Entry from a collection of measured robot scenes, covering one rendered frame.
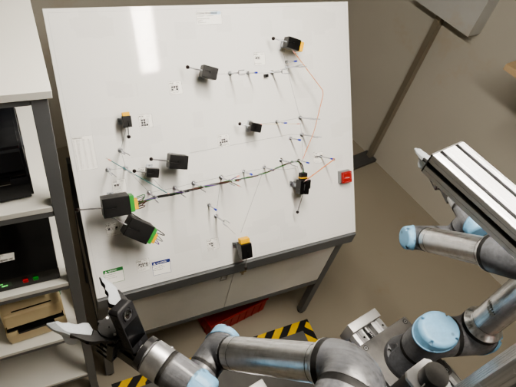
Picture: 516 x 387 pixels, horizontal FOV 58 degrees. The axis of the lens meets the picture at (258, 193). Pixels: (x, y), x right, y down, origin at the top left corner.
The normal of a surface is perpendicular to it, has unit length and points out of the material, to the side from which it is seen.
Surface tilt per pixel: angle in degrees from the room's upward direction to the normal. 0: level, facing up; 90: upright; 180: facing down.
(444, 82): 90
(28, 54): 0
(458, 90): 90
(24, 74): 0
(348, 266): 0
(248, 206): 53
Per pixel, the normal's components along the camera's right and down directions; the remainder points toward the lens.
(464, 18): -0.81, 0.32
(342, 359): -0.35, -0.90
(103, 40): 0.43, 0.19
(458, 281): 0.19, -0.65
